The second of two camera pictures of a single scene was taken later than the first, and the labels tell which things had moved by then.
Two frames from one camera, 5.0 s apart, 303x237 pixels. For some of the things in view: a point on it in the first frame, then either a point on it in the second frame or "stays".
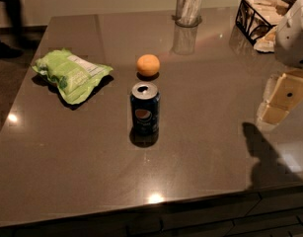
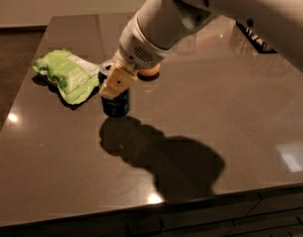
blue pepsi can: x=144 y=110 -> x=117 y=107
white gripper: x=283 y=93 -> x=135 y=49
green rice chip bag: x=73 y=76 stays
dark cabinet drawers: x=282 y=212 stays
